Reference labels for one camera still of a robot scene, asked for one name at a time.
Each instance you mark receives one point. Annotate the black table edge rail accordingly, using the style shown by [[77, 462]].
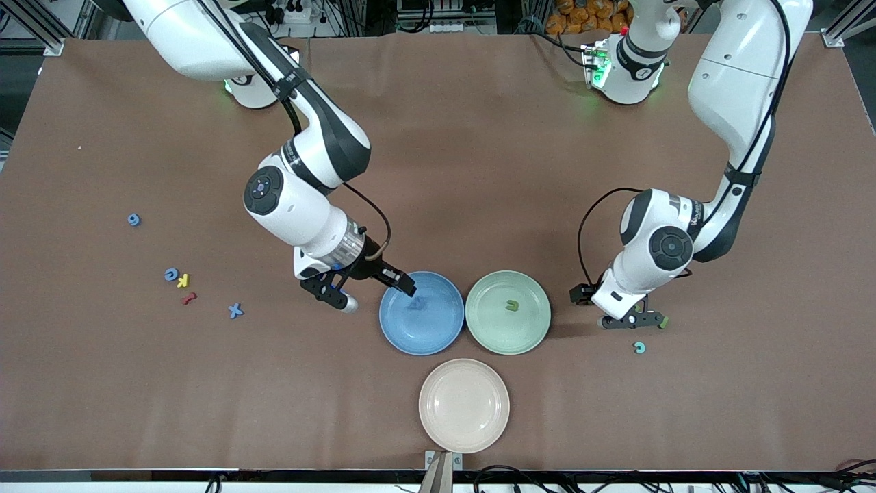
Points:
[[137, 474]]

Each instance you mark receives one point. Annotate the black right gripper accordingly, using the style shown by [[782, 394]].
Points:
[[370, 263]]

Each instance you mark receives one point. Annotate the blue foam letter C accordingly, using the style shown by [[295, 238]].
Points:
[[167, 275]]

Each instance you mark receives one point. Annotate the blue foam letter E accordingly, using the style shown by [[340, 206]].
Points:
[[417, 305]]

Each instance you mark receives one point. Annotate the brown table cover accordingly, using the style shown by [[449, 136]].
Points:
[[438, 171]]

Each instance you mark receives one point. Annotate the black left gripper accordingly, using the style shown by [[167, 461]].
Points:
[[582, 294]]

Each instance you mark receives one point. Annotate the green plate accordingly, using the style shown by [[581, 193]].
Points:
[[508, 329]]

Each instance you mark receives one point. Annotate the blue plate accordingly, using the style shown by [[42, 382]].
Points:
[[431, 329]]

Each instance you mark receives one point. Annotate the beige plate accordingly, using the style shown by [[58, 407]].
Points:
[[464, 405]]

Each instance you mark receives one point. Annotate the orange packaged items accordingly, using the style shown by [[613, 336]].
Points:
[[582, 17]]

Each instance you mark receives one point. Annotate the red foam letter I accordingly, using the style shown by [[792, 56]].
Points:
[[189, 298]]

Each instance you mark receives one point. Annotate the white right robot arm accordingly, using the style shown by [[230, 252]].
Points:
[[294, 212]]

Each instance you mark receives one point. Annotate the metal table bracket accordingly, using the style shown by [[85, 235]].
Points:
[[438, 472]]

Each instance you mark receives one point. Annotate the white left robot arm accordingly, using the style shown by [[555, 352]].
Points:
[[657, 239]]

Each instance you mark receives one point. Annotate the blue foam letter X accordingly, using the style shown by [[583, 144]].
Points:
[[235, 311]]

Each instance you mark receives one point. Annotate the white power strip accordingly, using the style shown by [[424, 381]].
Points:
[[301, 10], [438, 26]]

